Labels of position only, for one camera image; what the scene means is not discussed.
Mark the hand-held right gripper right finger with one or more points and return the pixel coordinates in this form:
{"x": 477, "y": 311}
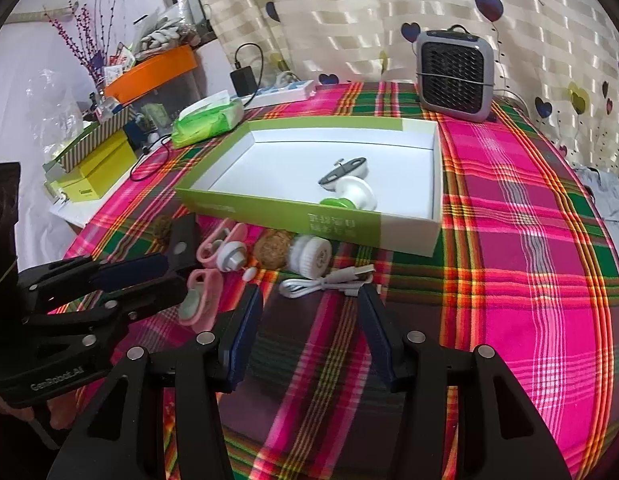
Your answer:
{"x": 377, "y": 340}

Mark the brown walnut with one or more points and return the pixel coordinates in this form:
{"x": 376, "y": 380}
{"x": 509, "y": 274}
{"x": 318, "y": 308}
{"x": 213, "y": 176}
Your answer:
{"x": 272, "y": 255}
{"x": 164, "y": 225}

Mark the green tissue pack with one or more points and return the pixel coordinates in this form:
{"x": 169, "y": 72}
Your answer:
{"x": 209, "y": 122}

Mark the black and grey massager device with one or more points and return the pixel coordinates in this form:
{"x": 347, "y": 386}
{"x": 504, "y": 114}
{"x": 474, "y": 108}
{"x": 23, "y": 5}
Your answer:
{"x": 347, "y": 167}

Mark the grey cloth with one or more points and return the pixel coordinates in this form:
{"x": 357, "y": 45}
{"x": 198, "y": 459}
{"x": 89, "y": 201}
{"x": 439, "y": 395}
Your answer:
{"x": 607, "y": 195}

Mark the pink attachment with grey pad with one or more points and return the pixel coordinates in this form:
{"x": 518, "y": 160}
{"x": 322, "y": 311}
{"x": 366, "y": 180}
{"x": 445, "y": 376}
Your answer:
{"x": 194, "y": 305}

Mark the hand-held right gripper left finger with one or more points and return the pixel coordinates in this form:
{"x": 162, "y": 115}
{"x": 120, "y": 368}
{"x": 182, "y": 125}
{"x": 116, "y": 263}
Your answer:
{"x": 242, "y": 332}

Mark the beige heart print curtain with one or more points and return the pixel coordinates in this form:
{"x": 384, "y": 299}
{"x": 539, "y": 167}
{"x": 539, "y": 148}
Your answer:
{"x": 364, "y": 20}

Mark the black charger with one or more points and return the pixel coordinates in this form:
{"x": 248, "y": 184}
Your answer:
{"x": 243, "y": 81}

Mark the person's left hand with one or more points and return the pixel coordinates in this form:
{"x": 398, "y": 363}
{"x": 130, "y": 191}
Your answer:
{"x": 57, "y": 410}

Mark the orange plastic bin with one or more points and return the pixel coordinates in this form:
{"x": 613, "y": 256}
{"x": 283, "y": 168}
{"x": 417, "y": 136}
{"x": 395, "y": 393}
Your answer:
{"x": 154, "y": 70}

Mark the yellow box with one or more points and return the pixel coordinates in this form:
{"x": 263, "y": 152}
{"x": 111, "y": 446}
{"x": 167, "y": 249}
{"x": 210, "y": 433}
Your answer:
{"x": 99, "y": 170}

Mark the white gloves pile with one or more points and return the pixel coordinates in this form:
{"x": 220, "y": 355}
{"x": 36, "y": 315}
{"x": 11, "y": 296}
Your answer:
{"x": 159, "y": 35}

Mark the clear plastic bag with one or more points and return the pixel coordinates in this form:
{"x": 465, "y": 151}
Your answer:
{"x": 59, "y": 100}

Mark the green and white cardboard box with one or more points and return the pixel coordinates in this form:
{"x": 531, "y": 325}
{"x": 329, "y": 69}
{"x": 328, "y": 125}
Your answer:
{"x": 289, "y": 160}

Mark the white round brush head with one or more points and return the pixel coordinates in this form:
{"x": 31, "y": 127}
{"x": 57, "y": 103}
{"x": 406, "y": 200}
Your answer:
{"x": 312, "y": 255}

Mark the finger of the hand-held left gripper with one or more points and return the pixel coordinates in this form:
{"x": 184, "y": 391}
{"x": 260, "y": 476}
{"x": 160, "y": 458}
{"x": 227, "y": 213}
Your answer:
{"x": 139, "y": 302}
{"x": 129, "y": 267}

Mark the white and green massager head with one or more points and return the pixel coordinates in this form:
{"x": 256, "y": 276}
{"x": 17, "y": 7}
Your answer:
{"x": 354, "y": 192}

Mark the grey portable heater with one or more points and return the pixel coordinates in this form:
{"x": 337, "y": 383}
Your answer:
{"x": 454, "y": 75}

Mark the white power strip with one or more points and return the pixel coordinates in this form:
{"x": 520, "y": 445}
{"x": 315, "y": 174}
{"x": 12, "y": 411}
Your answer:
{"x": 289, "y": 91}

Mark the pink attachment with white knob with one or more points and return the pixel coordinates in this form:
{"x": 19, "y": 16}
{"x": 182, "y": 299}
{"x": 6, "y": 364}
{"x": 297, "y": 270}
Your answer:
{"x": 209, "y": 250}

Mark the pink plaid tablecloth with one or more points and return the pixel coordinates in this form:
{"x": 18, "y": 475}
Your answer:
{"x": 514, "y": 260}

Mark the purple decorative branches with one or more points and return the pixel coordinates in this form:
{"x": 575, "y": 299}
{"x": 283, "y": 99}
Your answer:
{"x": 87, "y": 35}

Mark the small white cap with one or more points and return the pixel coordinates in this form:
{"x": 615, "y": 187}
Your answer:
{"x": 249, "y": 275}

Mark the white board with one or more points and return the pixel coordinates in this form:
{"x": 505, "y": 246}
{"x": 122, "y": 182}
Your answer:
{"x": 72, "y": 212}

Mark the striped box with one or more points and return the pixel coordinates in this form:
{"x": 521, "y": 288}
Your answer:
{"x": 97, "y": 137}

